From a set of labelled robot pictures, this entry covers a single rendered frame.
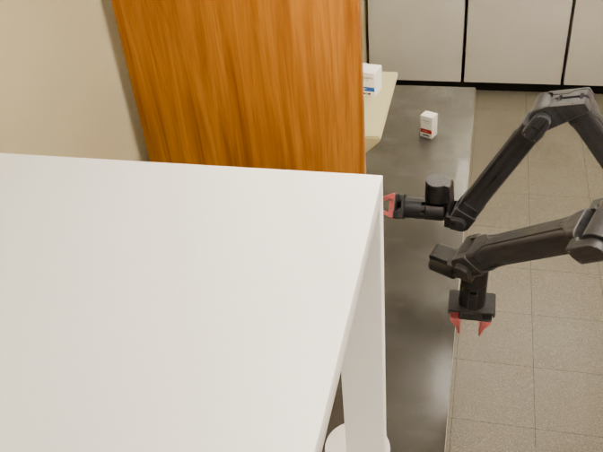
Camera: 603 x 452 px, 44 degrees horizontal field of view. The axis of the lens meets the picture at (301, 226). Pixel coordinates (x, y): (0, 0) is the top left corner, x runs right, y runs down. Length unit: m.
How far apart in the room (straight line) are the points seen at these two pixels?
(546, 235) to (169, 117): 0.81
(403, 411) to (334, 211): 1.21
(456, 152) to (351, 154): 1.12
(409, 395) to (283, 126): 0.71
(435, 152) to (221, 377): 2.20
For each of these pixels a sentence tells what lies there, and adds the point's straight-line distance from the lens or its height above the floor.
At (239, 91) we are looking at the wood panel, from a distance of 1.54.
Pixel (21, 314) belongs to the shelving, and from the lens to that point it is 0.58.
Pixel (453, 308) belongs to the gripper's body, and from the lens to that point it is 1.66.
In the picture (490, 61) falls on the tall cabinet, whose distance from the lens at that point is 4.95.
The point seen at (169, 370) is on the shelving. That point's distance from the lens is 0.50.
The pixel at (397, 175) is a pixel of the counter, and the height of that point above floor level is 0.94.
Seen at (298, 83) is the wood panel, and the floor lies 1.67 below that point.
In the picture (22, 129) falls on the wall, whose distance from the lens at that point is 1.34.
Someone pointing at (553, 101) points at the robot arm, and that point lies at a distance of 1.73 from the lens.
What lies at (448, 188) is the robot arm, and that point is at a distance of 1.92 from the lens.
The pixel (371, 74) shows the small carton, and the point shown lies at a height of 1.57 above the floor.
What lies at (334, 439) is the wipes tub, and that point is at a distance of 1.55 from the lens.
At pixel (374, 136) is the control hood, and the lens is 1.62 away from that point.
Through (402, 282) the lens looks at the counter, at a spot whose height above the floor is 0.94.
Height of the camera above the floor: 2.34
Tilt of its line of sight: 37 degrees down
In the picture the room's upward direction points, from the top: 6 degrees counter-clockwise
